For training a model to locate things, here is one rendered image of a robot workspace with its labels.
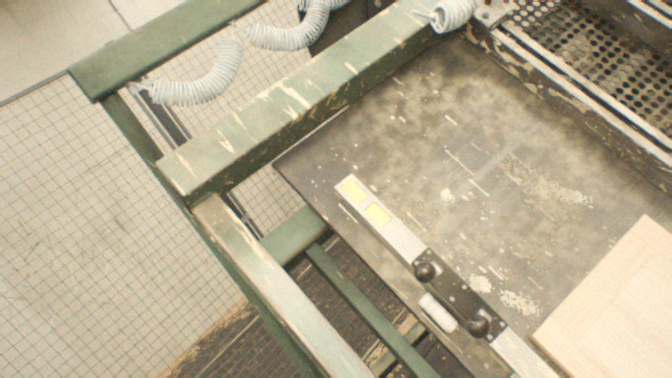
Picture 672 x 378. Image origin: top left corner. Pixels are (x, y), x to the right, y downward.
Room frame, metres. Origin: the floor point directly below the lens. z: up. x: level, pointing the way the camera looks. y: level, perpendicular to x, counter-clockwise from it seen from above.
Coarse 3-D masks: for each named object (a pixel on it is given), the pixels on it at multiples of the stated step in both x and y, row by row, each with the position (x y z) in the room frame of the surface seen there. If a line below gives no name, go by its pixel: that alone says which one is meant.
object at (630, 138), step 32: (480, 0) 1.20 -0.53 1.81; (480, 32) 1.21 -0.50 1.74; (512, 32) 1.18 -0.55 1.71; (512, 64) 1.16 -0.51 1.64; (544, 64) 1.11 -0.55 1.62; (544, 96) 1.12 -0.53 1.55; (576, 96) 1.05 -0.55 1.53; (608, 96) 1.04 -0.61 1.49; (608, 128) 1.01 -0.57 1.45; (640, 128) 0.98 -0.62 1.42; (640, 160) 0.97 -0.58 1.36
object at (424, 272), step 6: (420, 264) 0.77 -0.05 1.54; (426, 264) 0.77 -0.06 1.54; (432, 264) 0.77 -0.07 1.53; (438, 264) 0.86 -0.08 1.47; (414, 270) 0.77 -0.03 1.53; (420, 270) 0.76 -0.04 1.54; (426, 270) 0.76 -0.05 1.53; (432, 270) 0.76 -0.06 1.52; (438, 270) 0.85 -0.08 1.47; (414, 276) 0.78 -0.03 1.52; (420, 276) 0.76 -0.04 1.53; (426, 276) 0.75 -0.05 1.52; (432, 276) 0.76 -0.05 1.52; (420, 282) 0.76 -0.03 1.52; (426, 282) 0.76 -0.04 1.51
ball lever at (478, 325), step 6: (480, 312) 0.79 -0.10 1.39; (486, 312) 0.79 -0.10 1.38; (474, 318) 0.70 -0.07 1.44; (480, 318) 0.70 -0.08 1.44; (486, 318) 0.70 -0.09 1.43; (468, 324) 0.71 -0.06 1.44; (474, 324) 0.70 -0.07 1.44; (480, 324) 0.69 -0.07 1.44; (486, 324) 0.69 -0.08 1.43; (468, 330) 0.70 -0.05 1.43; (474, 330) 0.69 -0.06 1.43; (480, 330) 0.69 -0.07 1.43; (486, 330) 0.69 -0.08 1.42; (474, 336) 0.70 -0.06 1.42; (480, 336) 0.69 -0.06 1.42
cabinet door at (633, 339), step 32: (640, 224) 0.90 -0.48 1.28; (608, 256) 0.86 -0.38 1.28; (640, 256) 0.86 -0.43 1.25; (576, 288) 0.83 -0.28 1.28; (608, 288) 0.82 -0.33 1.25; (640, 288) 0.82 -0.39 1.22; (544, 320) 0.81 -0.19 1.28; (576, 320) 0.79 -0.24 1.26; (608, 320) 0.79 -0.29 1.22; (640, 320) 0.78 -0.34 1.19; (544, 352) 0.78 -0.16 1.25; (576, 352) 0.76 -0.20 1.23; (608, 352) 0.76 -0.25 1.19; (640, 352) 0.75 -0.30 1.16
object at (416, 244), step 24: (336, 192) 1.01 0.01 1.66; (360, 216) 0.97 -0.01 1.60; (384, 240) 0.93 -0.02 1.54; (408, 240) 0.91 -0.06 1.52; (408, 264) 0.89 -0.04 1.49; (432, 288) 0.85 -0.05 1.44; (456, 312) 0.82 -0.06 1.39; (504, 336) 0.78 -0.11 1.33; (504, 360) 0.75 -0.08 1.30; (528, 360) 0.75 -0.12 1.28
